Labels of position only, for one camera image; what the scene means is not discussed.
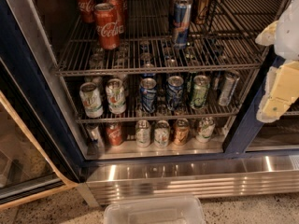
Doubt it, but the bottom white green can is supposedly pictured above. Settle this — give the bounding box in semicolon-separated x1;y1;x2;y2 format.
135;119;150;147

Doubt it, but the middle wire shelf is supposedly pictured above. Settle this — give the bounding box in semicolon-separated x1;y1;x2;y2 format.
65;70;255;124

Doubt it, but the bottom silver slim can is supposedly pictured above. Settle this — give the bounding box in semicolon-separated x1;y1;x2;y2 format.
86;123;103;147

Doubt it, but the open glass fridge door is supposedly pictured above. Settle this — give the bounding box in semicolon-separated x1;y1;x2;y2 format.
0;61;77;210

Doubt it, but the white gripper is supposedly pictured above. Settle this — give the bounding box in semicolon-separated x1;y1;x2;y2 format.
255;0;299;123

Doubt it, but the brown gold can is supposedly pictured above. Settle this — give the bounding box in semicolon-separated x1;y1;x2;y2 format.
192;0;211;24

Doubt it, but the blue red bull can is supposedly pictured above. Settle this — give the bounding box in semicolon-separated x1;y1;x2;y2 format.
172;0;192;49

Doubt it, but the green patterned can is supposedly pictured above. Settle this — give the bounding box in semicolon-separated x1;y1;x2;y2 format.
190;75;210;109

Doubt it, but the silver slim can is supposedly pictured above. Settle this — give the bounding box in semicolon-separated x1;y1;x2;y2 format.
218;70;240;106
86;123;103;147

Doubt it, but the bottom orange can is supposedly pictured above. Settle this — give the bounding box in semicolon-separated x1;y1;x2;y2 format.
174;119;190;146

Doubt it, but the blue patterned can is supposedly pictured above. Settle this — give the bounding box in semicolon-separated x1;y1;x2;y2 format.
166;76;184;111

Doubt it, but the back left coke can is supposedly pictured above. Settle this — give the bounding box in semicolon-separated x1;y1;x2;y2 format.
77;0;95;23

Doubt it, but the left white green can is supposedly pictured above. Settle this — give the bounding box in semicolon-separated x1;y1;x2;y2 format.
79;82;104;119

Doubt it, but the blue pepsi can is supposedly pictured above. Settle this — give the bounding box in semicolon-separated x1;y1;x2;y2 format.
139;77;157;113

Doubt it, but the top wire shelf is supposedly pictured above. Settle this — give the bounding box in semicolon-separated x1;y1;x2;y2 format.
56;0;282;77

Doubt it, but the white green can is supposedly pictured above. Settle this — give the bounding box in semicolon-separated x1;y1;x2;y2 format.
135;119;150;147
106;78;126;114
79;82;104;119

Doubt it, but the wire shelf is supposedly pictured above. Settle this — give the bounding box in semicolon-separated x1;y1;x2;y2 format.
65;70;255;124
56;0;282;77

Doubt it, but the clear plastic bin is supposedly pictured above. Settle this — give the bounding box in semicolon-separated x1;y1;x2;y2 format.
104;195;206;224

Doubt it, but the bottom right white can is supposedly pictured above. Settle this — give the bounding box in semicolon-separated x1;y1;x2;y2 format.
196;117;215;143

